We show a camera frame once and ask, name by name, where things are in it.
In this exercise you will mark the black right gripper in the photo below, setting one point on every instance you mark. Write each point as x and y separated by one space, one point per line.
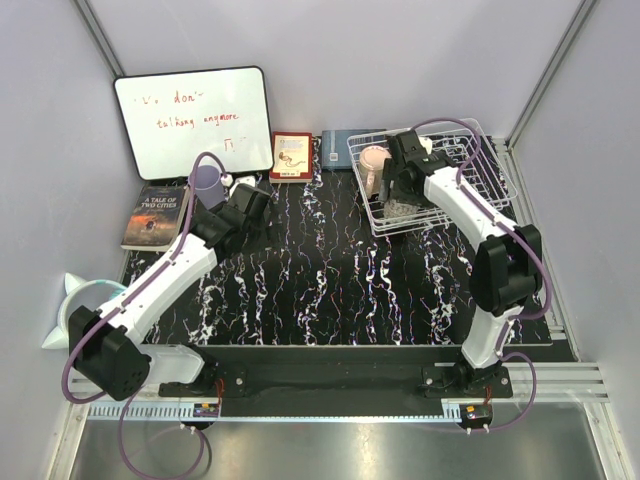
392 173

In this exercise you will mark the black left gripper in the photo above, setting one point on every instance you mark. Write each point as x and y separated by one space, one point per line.
218 213

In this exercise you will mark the white patterned mug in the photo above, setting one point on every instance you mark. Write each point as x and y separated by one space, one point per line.
399 210

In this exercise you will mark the lavender cup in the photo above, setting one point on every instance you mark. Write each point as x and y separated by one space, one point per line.
208 186

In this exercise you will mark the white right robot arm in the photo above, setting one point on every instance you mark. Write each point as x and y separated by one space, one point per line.
507 268

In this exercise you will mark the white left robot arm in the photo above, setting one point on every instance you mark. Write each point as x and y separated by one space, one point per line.
106 345

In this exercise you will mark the pink cup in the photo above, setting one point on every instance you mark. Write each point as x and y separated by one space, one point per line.
371 167

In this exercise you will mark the dark blue book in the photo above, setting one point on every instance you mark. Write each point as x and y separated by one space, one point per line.
335 155

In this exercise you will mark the A Tale of Two Cities book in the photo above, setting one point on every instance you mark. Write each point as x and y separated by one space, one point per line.
156 219

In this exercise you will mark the red and cream book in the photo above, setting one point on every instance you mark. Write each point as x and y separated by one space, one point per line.
292 158

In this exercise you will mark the white dry-erase board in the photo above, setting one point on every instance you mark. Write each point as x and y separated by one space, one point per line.
172 118

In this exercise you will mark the white cat-ear headphones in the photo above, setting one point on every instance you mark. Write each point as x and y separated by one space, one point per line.
78 292

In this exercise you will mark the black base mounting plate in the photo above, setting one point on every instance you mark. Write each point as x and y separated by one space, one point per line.
278 383

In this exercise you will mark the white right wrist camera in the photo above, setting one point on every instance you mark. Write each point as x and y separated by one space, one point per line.
426 143

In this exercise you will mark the white wire dish rack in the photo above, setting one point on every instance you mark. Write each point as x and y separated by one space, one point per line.
465 175

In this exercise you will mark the white slotted cable duct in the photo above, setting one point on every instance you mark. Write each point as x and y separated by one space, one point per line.
159 411

